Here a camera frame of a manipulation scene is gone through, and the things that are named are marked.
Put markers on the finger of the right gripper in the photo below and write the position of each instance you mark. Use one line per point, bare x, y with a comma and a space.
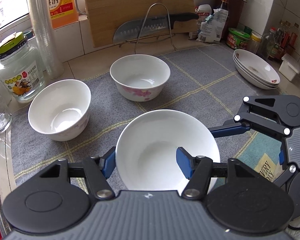
240, 124
288, 165

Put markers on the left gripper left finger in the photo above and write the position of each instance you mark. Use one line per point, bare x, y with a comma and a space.
97, 171

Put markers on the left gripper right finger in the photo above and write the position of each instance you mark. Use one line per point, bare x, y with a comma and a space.
197, 170

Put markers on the plain white bowl front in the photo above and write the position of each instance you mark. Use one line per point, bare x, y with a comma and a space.
146, 149

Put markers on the white plate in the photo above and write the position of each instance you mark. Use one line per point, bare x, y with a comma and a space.
252, 76
252, 80
257, 66

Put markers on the white plate back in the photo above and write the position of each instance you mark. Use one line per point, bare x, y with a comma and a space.
257, 66

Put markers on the white bowl faint flowers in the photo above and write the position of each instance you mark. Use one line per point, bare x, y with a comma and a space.
61, 110

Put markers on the white plastic box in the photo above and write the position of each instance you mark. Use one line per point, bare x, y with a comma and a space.
289, 68

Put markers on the clear bottle red cap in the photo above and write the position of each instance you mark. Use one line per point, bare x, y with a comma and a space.
267, 43

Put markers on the yellow lid small jar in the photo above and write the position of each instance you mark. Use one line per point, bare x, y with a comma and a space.
254, 42

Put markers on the green lid sauce jar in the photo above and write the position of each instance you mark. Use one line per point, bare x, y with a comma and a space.
237, 39

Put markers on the white seasoning bag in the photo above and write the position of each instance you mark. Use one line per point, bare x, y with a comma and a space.
212, 27

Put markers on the white bowl pink flowers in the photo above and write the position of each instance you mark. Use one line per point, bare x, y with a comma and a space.
140, 77

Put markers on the knife block with knives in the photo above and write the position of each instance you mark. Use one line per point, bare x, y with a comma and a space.
235, 8

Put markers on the red white snack bag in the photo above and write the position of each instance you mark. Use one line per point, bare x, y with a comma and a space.
203, 11

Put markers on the glass jar green lid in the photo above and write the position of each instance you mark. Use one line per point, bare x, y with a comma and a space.
21, 67

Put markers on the dark soy sauce bottle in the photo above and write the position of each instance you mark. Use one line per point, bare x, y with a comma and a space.
224, 7

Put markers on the bamboo cutting board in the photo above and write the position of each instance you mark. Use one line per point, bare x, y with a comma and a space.
105, 16

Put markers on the orange cooking wine jug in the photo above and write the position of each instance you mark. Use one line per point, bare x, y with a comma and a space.
62, 12

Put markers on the tall stack plastic cups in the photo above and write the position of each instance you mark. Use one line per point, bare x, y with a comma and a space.
43, 31

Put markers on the wire board rack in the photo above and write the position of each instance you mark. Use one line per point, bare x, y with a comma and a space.
136, 40

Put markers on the steel kitchen knife black handle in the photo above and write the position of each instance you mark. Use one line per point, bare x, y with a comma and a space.
131, 29

